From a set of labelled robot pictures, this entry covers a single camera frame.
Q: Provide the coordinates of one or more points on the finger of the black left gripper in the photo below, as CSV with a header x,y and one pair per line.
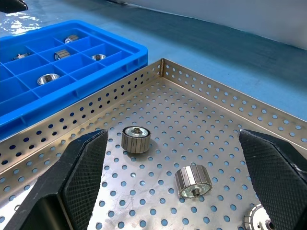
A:
x,y
12,5

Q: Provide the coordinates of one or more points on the perforated metal tray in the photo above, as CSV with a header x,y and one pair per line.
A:
x,y
192,119

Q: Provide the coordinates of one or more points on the blue compartment tray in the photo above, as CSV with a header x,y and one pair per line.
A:
x,y
14,95

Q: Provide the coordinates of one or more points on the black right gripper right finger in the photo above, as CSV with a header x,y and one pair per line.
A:
x,y
275,179

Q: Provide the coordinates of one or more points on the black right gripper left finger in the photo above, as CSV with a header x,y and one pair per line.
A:
x,y
79,179

